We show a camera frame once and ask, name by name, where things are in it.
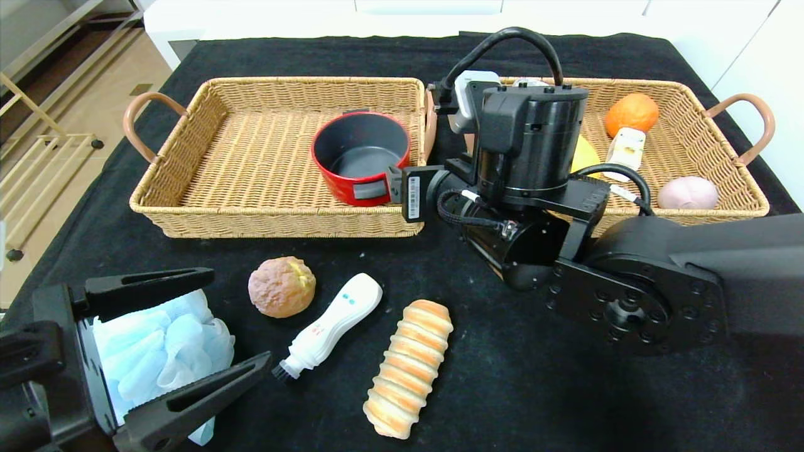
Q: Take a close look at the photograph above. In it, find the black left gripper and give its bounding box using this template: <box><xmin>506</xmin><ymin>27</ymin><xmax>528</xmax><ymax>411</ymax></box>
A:
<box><xmin>0</xmin><ymin>267</ymin><xmax>273</xmax><ymax>452</ymax></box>

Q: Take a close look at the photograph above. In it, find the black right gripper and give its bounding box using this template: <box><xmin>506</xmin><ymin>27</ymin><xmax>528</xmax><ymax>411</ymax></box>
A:
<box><xmin>386</xmin><ymin>165</ymin><xmax>450</xmax><ymax>223</ymax></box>

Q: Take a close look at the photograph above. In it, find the red pot with black handles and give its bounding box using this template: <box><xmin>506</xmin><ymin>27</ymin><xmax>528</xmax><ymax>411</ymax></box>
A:
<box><xmin>312</xmin><ymin>110</ymin><xmax>411</xmax><ymax>207</ymax></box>

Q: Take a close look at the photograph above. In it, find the yellow mango toy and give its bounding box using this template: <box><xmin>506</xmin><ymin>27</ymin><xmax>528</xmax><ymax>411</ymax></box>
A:
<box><xmin>572</xmin><ymin>135</ymin><xmax>602</xmax><ymax>173</ymax></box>

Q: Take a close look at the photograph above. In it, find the light blue bath pouf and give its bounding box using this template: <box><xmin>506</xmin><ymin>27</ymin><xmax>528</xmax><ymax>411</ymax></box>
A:
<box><xmin>91</xmin><ymin>289</ymin><xmax>236</xmax><ymax>446</ymax></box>

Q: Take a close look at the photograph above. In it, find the brown crusty round bun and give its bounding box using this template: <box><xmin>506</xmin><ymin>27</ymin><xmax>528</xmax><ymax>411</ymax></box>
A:
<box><xmin>248</xmin><ymin>256</ymin><xmax>317</xmax><ymax>319</ymax></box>

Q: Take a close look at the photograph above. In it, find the white handheld brush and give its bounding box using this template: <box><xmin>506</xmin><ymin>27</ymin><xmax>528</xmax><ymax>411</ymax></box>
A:
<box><xmin>273</xmin><ymin>272</ymin><xmax>384</xmax><ymax>384</ymax></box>

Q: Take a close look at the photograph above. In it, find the long striped bread roll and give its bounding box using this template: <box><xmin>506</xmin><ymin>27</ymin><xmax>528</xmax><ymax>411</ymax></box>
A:
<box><xmin>363</xmin><ymin>299</ymin><xmax>454</xmax><ymax>440</ymax></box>

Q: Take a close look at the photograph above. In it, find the small white milk carton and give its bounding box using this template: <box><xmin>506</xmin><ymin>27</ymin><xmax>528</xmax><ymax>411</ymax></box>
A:
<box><xmin>603</xmin><ymin>127</ymin><xmax>646</xmax><ymax>183</ymax></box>

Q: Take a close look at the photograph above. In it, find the light wooden wheeled rack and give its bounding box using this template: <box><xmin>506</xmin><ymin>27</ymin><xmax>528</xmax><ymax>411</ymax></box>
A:
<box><xmin>0</xmin><ymin>72</ymin><xmax>106</xmax><ymax>264</ymax></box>

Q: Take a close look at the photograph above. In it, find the orange fruit toy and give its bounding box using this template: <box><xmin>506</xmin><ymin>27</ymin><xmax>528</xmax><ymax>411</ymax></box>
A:
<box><xmin>605</xmin><ymin>93</ymin><xmax>660</xmax><ymax>139</ymax></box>

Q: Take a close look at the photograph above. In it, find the pale pink round bun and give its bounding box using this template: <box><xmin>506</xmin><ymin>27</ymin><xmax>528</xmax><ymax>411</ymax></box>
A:
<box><xmin>657</xmin><ymin>176</ymin><xmax>719</xmax><ymax>210</ymax></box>

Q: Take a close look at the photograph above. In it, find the grey low shelf unit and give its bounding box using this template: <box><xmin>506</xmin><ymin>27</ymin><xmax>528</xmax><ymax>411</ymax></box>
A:
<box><xmin>0</xmin><ymin>0</ymin><xmax>148</xmax><ymax>82</ymax></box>

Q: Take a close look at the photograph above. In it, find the black braided cable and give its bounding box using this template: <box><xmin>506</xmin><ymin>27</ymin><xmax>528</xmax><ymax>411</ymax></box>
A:
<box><xmin>435</xmin><ymin>188</ymin><xmax>519</xmax><ymax>238</ymax></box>

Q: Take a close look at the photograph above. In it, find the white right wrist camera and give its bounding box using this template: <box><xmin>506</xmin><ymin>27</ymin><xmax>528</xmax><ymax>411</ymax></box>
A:
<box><xmin>449</xmin><ymin>70</ymin><xmax>503</xmax><ymax>134</ymax></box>

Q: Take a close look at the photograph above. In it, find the wicker basket with brown handles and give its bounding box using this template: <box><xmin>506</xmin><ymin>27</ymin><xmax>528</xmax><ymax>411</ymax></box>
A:
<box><xmin>123</xmin><ymin>77</ymin><xmax>438</xmax><ymax>239</ymax></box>
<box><xmin>462</xmin><ymin>77</ymin><xmax>775</xmax><ymax>241</ymax></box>

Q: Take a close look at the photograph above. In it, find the black camera cable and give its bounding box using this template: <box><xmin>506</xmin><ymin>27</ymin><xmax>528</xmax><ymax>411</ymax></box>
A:
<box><xmin>430</xmin><ymin>27</ymin><xmax>564</xmax><ymax>107</ymax></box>

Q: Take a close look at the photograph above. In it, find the black smooth labelled cable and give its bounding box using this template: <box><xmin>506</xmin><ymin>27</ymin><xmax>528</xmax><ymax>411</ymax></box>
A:
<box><xmin>570</xmin><ymin>163</ymin><xmax>655</xmax><ymax>217</ymax></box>

